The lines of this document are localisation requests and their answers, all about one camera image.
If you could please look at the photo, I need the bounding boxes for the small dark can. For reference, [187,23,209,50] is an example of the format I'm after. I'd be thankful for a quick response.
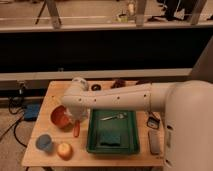
[91,84,102,91]

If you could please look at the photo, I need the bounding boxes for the black cables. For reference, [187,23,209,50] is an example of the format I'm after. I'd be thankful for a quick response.
[0,81,28,148]

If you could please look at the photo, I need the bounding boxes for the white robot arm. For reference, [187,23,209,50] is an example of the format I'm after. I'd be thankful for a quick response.
[61,78,213,171]

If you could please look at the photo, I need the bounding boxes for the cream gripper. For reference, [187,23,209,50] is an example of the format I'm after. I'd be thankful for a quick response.
[69,109,85,121]

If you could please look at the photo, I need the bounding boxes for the blue box on floor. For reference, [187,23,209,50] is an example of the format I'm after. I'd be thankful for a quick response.
[24,104,41,121]

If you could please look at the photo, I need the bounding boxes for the blue cup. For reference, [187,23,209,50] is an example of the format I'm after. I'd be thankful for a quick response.
[36,134,53,153]

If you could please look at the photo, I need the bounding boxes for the purple bowl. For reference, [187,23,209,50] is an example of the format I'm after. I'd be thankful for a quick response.
[135,80,151,85]

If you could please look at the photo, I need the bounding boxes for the red bowl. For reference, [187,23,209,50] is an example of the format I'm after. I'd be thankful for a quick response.
[50,105,73,129]

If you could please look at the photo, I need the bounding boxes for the silver fork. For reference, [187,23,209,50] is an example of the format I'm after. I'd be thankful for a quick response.
[100,113,127,121]

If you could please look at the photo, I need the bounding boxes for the green plastic tray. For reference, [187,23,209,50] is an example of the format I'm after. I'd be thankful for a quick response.
[86,109,140,155]

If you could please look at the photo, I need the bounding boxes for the wooden table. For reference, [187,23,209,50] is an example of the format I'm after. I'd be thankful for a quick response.
[22,81,163,168]

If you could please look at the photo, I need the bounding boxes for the black handled spatula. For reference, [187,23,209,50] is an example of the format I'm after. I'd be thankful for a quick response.
[147,112,160,129]

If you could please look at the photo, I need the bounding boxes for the dark grape bunch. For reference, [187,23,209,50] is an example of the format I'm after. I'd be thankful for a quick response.
[111,79,126,88]

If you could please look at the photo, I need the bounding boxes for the yellow red apple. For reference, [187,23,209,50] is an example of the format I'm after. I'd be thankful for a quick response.
[57,142,73,160]

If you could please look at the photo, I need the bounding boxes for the teal sponge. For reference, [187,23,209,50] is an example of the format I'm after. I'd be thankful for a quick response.
[100,132,121,146]

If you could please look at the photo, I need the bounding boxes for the red chili pepper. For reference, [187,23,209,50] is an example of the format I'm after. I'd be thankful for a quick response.
[73,120,80,137]

